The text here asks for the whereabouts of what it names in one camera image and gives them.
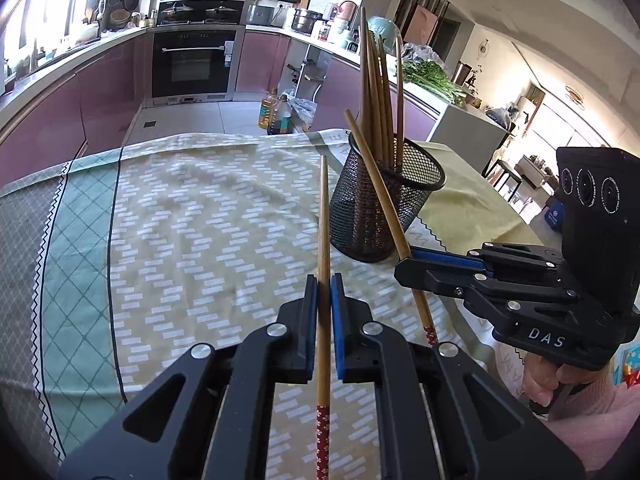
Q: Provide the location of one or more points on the black mesh utensil holder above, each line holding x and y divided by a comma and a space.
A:
360, 230

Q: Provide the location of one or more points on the small steel kettle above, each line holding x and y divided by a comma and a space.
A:
146, 22

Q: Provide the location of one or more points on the patterned green beige tablecloth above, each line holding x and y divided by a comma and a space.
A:
200, 235

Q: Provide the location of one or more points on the lidded cooking pot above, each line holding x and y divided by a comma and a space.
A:
176, 9
221, 9

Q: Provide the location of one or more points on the person's right hand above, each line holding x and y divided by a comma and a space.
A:
537, 380

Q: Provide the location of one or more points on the green leafy vegetables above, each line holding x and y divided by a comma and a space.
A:
432, 77

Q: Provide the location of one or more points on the small bench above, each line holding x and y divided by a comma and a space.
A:
502, 175

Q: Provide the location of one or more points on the yellow-green table cover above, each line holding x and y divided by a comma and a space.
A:
475, 200

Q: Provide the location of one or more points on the wooden slat partition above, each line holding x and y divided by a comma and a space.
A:
425, 10

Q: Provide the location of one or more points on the purple kitchen cabinet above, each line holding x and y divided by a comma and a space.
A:
90, 110
262, 60
345, 90

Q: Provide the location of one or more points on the round woven basket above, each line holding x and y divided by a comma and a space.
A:
120, 16

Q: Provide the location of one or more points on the grey kitchen appliance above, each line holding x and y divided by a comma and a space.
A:
261, 14

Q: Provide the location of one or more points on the white kitchen countertop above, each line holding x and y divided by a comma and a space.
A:
422, 96

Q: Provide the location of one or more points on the pale green bag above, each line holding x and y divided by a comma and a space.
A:
391, 27

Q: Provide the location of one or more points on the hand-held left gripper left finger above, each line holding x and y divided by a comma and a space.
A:
307, 330

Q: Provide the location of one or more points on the clear plastic bag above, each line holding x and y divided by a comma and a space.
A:
302, 112

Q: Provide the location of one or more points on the pink kettle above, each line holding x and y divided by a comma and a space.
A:
346, 10

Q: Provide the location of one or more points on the steel stock pot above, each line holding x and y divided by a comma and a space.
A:
306, 22

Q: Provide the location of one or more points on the round ceiling lamp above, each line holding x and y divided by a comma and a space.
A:
574, 95

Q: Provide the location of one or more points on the kitchen window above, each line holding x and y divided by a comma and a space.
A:
50, 10

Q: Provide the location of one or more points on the black built-in oven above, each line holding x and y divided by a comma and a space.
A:
192, 65

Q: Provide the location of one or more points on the wall fan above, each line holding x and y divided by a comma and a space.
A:
483, 50

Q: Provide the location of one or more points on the person's right forearm pink sleeve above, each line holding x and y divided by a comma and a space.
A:
595, 425

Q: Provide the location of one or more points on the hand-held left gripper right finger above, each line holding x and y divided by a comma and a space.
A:
338, 330

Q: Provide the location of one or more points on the blue bag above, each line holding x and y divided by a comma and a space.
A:
554, 216

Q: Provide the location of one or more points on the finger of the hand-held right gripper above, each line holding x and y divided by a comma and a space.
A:
450, 259
435, 277

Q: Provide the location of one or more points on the white cabinet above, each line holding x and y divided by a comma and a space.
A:
465, 135

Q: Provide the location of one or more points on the red patterned wooden chopstick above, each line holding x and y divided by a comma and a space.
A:
323, 390
422, 310

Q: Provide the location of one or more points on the bunch of wooden chopsticks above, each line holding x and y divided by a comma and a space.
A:
365, 85

